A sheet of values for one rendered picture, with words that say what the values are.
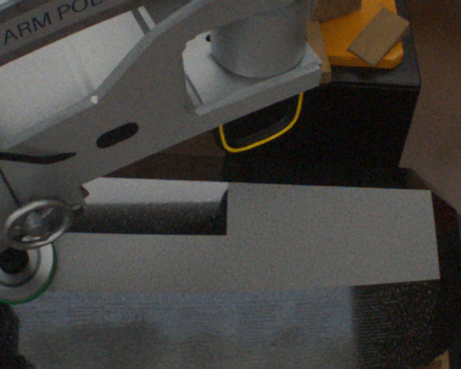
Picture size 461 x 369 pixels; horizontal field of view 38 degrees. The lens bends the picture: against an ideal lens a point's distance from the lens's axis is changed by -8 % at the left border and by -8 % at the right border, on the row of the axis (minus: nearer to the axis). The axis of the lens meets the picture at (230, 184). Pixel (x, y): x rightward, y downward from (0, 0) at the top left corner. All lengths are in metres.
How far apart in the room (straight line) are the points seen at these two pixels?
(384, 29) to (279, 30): 0.86
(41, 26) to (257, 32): 0.43
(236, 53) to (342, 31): 0.84
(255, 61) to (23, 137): 0.46
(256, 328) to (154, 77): 0.69
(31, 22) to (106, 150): 0.40
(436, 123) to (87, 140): 1.94
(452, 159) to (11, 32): 2.17
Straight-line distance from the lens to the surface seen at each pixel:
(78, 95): 1.20
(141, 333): 1.67
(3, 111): 1.24
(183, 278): 1.63
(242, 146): 1.67
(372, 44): 2.07
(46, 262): 1.68
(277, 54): 1.33
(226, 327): 1.65
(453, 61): 3.20
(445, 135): 2.92
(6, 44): 1.02
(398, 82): 2.07
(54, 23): 1.02
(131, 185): 1.76
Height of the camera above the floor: 2.32
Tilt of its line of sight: 59 degrees down
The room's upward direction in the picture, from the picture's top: 4 degrees counter-clockwise
